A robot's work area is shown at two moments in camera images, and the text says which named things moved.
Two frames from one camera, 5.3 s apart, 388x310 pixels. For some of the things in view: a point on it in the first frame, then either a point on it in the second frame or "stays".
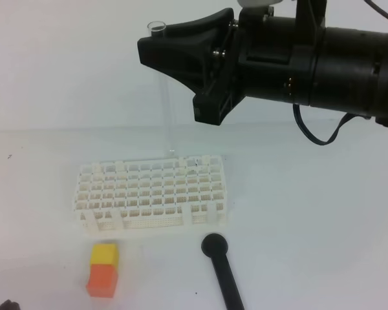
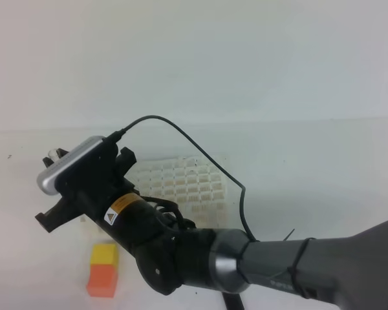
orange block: (103, 280) stays
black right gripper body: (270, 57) -> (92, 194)
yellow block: (104, 254) stays
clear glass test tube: (165, 99) -> (53, 153)
